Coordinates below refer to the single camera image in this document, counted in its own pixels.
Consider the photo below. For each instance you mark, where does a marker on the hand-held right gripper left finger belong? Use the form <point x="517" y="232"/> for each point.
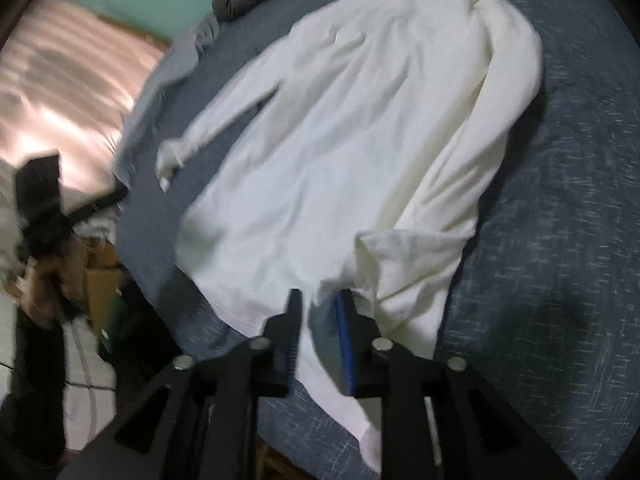
<point x="285" y="340"/>

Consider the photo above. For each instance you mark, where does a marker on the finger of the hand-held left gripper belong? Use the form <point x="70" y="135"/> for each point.
<point x="97" y="205"/>

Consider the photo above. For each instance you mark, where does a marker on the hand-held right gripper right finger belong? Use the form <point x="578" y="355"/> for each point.
<point x="345" y="340"/>

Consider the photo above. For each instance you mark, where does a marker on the white long-sleeve shirt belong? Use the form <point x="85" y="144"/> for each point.
<point x="350" y="160"/>

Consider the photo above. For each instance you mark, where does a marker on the person's left hand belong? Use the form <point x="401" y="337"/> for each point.
<point x="50" y="290"/>

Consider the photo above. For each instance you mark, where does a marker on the brown cardboard box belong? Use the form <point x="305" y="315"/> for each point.
<point x="102" y="285"/>

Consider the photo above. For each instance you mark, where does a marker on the pink curtain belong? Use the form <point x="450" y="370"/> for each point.
<point x="60" y="85"/>

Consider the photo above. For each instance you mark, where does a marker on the light grey blanket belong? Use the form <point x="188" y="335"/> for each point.
<point x="155" y="90"/>

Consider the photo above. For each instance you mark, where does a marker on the wooden window frame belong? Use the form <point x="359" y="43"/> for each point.
<point x="135" y="30"/>

